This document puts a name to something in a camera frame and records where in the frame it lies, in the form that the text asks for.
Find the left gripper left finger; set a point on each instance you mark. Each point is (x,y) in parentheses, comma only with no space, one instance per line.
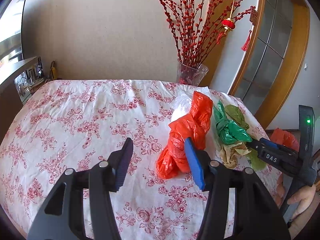
(61,215)

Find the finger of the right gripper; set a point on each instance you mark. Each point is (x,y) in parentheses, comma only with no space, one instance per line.
(254,144)
(268,143)

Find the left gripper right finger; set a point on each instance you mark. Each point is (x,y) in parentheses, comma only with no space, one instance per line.
(256,214)

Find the dark green plastic bag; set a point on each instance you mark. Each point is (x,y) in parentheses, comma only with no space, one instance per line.
(228,130)

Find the beige plastic bag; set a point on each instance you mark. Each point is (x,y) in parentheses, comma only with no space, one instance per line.
(229,154)

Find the orange plastic bag front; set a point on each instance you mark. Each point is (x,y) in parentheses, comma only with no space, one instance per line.
(194,125)

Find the large clear plastic bag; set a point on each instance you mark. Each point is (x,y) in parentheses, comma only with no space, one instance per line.
(182,103)

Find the light green plastic bag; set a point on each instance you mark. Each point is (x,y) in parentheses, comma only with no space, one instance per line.
(236,114)

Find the orange lined trash basket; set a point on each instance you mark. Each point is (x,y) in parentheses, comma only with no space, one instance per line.
(285,138)

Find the person's right hand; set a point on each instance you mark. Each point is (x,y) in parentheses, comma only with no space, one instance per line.
(307,200)

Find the wooden framed glass door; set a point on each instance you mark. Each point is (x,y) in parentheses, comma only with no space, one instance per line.
(273,58)

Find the floral white pink tablecloth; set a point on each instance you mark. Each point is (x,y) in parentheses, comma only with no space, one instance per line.
(78,123)

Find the clear glass vase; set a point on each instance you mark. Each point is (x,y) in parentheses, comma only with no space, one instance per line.
(190,76)

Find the small red lantern ornament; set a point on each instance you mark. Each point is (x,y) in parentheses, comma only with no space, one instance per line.
(228,25)

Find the red tassel knot ornament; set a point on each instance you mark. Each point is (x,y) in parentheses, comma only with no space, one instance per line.
(253,19)

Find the clutter items beside cabinet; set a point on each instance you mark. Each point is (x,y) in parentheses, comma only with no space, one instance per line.
(30,80)

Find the red berry branches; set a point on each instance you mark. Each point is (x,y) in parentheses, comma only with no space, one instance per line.
(195,25)

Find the dark wooden tv cabinet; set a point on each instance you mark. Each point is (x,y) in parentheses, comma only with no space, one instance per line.
(10,99)

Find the black flat television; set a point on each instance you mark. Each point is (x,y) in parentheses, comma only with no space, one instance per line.
(11,28)

